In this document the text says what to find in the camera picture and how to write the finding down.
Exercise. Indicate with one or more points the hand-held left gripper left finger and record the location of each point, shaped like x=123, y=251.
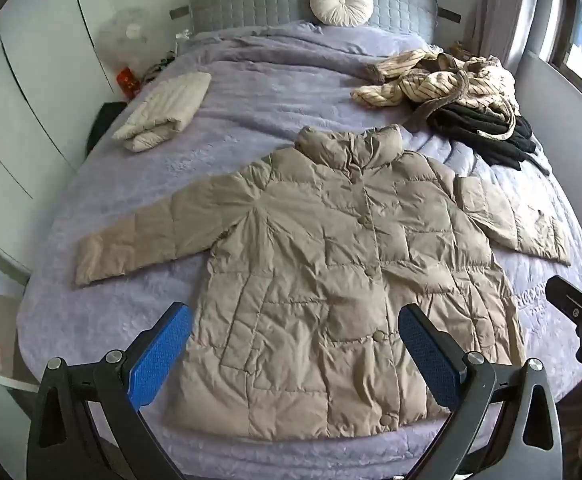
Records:
x=161, y=355

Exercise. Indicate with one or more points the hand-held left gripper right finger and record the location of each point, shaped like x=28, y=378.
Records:
x=428, y=355

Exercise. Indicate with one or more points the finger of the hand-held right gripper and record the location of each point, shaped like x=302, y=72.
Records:
x=568, y=297

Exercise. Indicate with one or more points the khaki puffer jacket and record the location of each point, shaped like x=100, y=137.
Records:
x=321, y=260

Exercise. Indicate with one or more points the black garment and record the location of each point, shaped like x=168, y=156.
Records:
x=476, y=130

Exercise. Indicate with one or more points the black bedside object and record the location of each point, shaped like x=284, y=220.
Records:
x=103, y=125

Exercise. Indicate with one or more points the folded cream puffer jacket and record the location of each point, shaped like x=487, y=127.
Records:
x=163, y=110

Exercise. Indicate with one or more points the cream striped garment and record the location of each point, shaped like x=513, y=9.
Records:
x=421, y=87

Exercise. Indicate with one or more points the red box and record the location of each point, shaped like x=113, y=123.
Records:
x=129, y=82

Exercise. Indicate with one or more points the bed with lavender cover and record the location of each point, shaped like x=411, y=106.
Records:
x=271, y=90

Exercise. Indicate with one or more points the pale curtain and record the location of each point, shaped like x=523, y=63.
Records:
x=506, y=10

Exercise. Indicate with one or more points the white wardrobe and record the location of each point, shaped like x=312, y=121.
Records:
x=31, y=85

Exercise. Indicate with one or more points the grey quilted headboard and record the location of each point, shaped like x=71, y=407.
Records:
x=251, y=5

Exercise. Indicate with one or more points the round white cushion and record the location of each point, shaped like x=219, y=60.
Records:
x=342, y=1

